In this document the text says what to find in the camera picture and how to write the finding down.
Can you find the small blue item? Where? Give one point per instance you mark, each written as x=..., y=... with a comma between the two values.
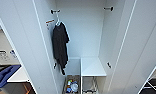
x=68, y=89

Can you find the blue fabric cover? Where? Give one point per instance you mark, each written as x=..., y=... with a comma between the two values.
x=4, y=75

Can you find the brown cardboard box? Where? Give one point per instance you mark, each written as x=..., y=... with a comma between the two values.
x=64, y=85

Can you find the orange folding stand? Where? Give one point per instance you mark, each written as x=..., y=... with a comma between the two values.
x=27, y=88

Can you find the white wardrobe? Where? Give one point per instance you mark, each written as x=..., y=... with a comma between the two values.
x=84, y=30

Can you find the white round container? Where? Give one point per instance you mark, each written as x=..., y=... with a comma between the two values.
x=74, y=88

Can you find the grey metal rack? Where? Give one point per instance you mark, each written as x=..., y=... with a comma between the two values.
x=89, y=89

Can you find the orange label strip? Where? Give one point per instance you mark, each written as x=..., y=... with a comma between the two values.
x=49, y=21

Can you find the white clothes hanger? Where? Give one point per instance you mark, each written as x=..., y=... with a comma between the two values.
x=58, y=19

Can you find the white wardrobe door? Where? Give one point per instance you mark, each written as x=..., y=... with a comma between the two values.
x=20, y=40
x=140, y=40

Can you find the black hanging garment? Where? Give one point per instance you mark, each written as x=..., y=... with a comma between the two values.
x=60, y=43

